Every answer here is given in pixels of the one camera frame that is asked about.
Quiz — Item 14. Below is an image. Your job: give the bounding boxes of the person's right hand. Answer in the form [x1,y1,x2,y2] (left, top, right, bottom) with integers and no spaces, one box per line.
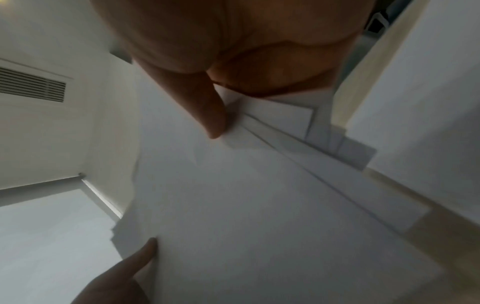
[90,0,378,140]

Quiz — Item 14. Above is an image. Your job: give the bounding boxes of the person's left hand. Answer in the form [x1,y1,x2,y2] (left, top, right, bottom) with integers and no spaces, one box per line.
[80,237,159,304]

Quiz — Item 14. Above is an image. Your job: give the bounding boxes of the stack of white paper sheets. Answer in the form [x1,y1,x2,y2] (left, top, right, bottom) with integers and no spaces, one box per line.
[111,84,444,304]

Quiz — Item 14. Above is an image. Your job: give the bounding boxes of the white roller blind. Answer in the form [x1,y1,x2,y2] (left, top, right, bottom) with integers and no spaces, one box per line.
[0,173,125,304]

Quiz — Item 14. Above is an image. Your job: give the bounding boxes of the white air vent grille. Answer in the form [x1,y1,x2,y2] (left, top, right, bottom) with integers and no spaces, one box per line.
[0,58,74,104]

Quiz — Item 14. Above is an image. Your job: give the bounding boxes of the dark object with white handle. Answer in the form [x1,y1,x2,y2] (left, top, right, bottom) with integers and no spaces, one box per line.
[364,12,392,34]

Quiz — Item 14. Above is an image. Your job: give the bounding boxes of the beige wooden door frame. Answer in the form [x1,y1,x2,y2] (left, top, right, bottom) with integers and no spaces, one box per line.
[332,0,432,129]

